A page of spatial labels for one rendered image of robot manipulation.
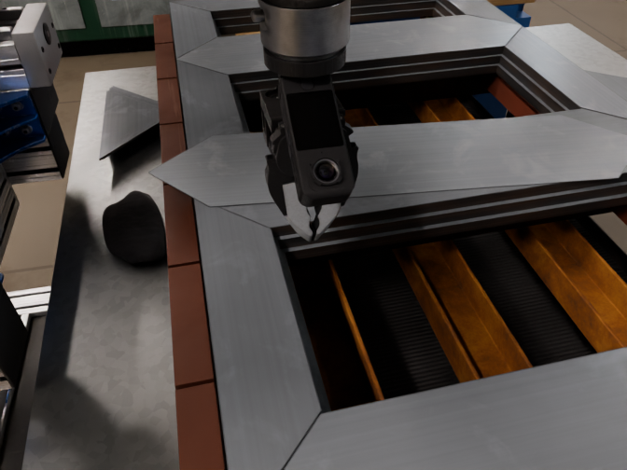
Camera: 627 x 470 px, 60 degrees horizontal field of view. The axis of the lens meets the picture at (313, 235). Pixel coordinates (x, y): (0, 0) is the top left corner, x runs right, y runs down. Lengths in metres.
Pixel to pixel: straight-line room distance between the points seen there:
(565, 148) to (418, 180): 0.25
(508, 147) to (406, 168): 0.17
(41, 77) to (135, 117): 0.31
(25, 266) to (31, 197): 0.40
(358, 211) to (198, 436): 0.34
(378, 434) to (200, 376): 0.20
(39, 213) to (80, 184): 1.16
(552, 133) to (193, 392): 0.66
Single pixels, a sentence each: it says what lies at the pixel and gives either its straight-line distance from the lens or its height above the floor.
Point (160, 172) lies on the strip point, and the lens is 0.81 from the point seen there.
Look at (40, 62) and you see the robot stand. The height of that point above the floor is 0.94.
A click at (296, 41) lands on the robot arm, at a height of 1.14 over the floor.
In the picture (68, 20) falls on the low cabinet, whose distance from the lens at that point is 3.43.
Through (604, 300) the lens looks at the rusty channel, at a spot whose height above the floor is 0.68.
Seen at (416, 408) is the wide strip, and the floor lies 0.87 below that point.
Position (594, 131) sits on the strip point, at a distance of 0.98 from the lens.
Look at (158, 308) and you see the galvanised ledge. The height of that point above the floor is 0.68.
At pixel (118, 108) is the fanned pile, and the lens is 1.32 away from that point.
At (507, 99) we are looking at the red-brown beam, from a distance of 1.23.
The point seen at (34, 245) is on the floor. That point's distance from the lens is 2.18.
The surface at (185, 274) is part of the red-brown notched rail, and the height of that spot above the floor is 0.83.
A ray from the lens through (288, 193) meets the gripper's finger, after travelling 0.54.
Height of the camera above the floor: 1.31
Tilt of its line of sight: 42 degrees down
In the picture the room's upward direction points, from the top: straight up
